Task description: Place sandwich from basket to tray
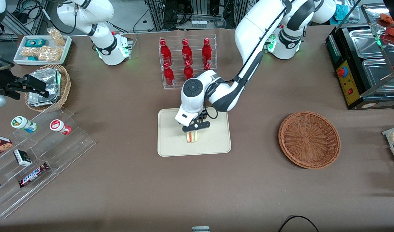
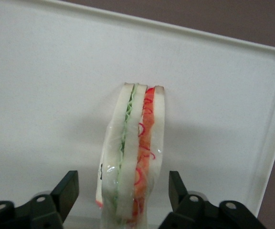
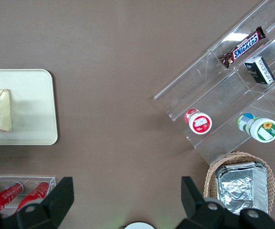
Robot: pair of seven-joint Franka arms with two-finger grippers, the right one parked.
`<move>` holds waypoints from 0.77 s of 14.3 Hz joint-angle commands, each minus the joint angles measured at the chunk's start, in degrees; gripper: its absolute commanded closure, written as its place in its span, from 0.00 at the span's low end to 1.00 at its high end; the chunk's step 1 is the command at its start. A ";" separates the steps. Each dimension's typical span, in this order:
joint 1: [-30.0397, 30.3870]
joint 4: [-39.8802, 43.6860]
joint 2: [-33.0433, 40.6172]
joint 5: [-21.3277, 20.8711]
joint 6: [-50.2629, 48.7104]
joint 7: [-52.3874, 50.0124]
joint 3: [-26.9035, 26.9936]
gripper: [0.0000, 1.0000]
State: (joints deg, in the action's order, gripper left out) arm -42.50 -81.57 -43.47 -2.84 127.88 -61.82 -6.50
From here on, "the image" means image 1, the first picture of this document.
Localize triangular sandwich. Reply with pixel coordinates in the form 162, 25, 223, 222
185, 130, 199, 144

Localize light wicker basket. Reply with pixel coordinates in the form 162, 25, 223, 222
24, 64, 72, 113

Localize beige rectangular tray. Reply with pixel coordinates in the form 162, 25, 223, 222
157, 107, 232, 157

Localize white rectangular snack tray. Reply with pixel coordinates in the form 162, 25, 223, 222
13, 35, 72, 66

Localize round brown wicker basket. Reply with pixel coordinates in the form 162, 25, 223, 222
278, 111, 341, 170

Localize clear tray of pastries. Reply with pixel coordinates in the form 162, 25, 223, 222
382, 125, 394, 178

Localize silver foil packages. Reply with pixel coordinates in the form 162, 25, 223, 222
27, 68, 62, 108

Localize green lid yogurt cup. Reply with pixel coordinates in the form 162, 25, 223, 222
11, 116, 38, 133

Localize red lid yogurt cup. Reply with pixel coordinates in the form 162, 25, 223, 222
49, 119, 72, 135

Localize clear bag of puffed snacks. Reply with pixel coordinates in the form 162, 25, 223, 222
47, 27, 67, 47
21, 46, 40, 58
38, 45, 64, 63

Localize clear acrylic bottle rack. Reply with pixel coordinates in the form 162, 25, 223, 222
159, 34, 218, 90

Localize large teal snack box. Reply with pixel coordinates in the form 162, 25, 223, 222
25, 39, 47, 48

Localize clear acrylic stepped display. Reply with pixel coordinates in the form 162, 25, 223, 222
0, 107, 96, 219

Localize small black white carton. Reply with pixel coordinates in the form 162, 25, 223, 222
13, 149, 32, 167

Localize snickers chocolate bar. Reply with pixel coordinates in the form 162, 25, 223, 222
18, 162, 50, 188

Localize black food warmer cabinet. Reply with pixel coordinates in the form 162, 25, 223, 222
326, 3, 394, 111

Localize teal plastic bag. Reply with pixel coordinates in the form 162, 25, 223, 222
334, 4, 357, 21

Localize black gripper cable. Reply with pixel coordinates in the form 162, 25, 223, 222
202, 104, 219, 121

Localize black floor cable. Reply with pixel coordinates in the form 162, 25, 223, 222
278, 215, 319, 232

